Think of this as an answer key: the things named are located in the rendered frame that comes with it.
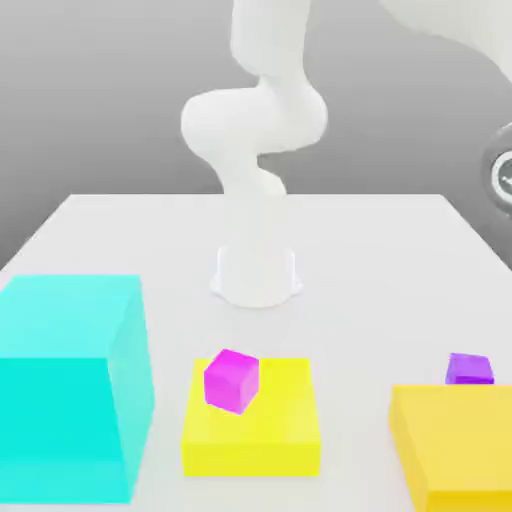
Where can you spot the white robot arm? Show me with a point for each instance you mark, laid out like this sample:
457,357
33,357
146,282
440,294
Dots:
256,120

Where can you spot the small magenta cube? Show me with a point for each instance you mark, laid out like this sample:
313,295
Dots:
230,382

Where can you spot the small purple cube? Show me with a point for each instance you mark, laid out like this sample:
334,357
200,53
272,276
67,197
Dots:
468,368

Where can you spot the large yellow box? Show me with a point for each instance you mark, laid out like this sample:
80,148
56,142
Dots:
272,432

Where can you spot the large cyan box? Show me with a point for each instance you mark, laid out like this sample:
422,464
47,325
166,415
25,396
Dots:
60,400

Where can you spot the large amber box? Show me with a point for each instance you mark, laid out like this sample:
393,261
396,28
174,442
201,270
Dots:
464,440

